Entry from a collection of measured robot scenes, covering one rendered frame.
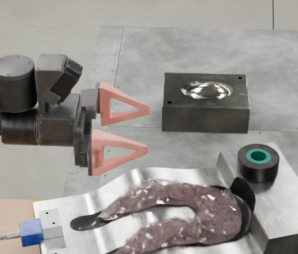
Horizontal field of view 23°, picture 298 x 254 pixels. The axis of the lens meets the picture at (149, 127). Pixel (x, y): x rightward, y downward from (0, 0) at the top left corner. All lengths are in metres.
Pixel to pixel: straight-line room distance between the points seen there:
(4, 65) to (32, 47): 2.70
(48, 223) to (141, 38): 0.86
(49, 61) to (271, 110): 0.91
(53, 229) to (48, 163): 1.57
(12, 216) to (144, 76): 0.59
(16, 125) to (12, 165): 1.91
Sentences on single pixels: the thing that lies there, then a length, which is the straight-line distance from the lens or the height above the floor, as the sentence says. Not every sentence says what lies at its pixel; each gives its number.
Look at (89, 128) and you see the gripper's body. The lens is 1.03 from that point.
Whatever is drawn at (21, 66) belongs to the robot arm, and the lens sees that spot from 1.00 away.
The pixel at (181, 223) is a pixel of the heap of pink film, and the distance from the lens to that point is 1.29.
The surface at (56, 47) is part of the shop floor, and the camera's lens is 3.69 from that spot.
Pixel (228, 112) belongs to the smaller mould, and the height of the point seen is 0.86.
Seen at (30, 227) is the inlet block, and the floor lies 0.87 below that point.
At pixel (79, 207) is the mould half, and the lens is 1.43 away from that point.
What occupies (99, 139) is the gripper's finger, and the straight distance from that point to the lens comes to 0.97.
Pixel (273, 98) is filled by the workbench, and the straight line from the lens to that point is 1.85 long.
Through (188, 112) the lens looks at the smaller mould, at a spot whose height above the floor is 0.86.
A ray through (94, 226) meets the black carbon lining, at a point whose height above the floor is 0.85.
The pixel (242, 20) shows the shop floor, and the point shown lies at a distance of 3.94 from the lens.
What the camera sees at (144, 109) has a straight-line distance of 1.07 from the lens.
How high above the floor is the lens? 1.81
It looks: 36 degrees down
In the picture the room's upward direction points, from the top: straight up
